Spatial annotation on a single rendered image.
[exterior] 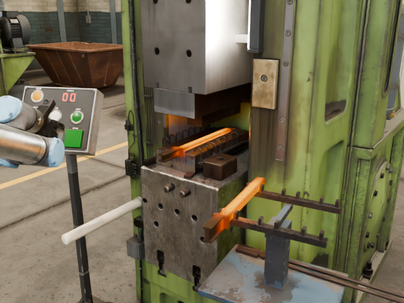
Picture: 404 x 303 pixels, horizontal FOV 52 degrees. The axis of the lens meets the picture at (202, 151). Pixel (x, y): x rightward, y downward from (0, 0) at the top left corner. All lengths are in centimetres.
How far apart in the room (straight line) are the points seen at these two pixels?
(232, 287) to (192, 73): 74
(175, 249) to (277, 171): 53
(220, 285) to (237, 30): 92
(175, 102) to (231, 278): 67
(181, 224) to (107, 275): 110
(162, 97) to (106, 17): 905
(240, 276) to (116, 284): 131
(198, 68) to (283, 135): 39
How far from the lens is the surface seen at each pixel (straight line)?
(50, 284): 269
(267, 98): 150
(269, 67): 148
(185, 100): 155
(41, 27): 1077
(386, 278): 282
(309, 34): 144
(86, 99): 184
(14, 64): 672
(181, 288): 184
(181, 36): 152
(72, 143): 181
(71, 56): 812
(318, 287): 140
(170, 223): 170
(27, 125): 147
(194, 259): 170
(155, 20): 160
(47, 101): 163
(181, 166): 163
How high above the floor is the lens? 152
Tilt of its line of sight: 19 degrees down
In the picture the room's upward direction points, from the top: straight up
